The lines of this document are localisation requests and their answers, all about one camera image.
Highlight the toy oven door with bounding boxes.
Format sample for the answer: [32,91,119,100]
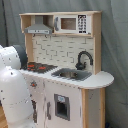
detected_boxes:
[32,100,37,123]

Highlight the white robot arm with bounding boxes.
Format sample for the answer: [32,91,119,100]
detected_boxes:
[0,45,36,128]

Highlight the wooden toy kitchen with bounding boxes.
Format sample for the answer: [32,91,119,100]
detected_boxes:
[20,11,114,128]

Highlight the grey toy sink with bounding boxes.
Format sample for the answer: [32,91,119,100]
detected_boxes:
[52,68,92,81]

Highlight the black toy faucet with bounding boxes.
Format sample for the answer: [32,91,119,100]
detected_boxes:
[75,51,93,70]

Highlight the black toy stovetop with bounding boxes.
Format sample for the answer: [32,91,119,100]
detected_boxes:
[27,62,55,73]

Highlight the red stove knob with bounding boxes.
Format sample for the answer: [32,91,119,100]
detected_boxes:
[30,81,37,88]

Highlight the grey ice dispenser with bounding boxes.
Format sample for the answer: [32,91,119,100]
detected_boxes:
[54,94,70,120]

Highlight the toy microwave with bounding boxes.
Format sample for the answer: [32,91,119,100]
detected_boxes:
[54,14,92,34]

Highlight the grey range hood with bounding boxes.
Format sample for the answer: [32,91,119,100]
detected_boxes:
[24,16,52,34]

